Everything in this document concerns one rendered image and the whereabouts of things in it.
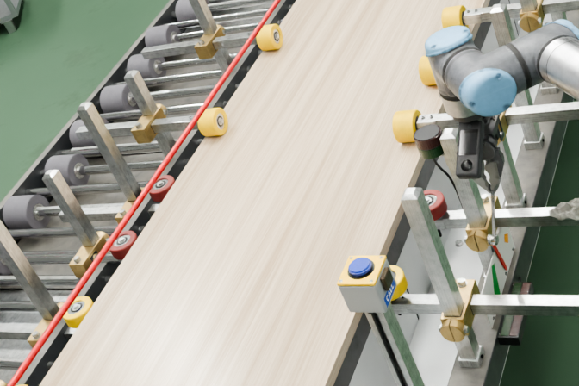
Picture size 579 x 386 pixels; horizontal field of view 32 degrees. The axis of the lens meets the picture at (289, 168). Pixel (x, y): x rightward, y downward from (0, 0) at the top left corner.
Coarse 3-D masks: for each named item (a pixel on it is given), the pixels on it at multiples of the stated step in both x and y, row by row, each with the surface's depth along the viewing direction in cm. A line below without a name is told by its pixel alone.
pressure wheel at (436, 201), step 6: (426, 192) 232; (432, 192) 231; (438, 192) 230; (426, 198) 229; (432, 198) 230; (438, 198) 228; (444, 198) 228; (432, 204) 227; (438, 204) 227; (444, 204) 228; (432, 210) 226; (438, 210) 227; (444, 210) 228; (438, 216) 227
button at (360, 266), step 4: (356, 260) 169; (360, 260) 169; (364, 260) 168; (368, 260) 168; (352, 264) 169; (356, 264) 168; (360, 264) 168; (364, 264) 168; (368, 264) 167; (348, 268) 169; (352, 268) 168; (356, 268) 167; (360, 268) 167; (364, 268) 167; (368, 268) 167; (352, 272) 167; (356, 272) 167; (360, 272) 167; (364, 272) 167; (356, 276) 167
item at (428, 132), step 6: (426, 126) 213; (432, 126) 212; (420, 132) 212; (426, 132) 211; (432, 132) 211; (438, 132) 210; (420, 138) 210; (426, 138) 210; (432, 138) 209; (426, 150) 211; (444, 156) 212; (450, 180) 217; (456, 192) 218
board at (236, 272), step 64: (320, 0) 337; (384, 0) 320; (448, 0) 305; (256, 64) 316; (320, 64) 301; (384, 64) 287; (256, 128) 284; (320, 128) 272; (384, 128) 260; (192, 192) 269; (256, 192) 258; (320, 192) 248; (384, 192) 238; (128, 256) 256; (192, 256) 246; (256, 256) 236; (320, 256) 228; (128, 320) 234; (192, 320) 226; (256, 320) 218; (320, 320) 211; (64, 384) 224; (128, 384) 216; (192, 384) 209; (256, 384) 202; (320, 384) 196
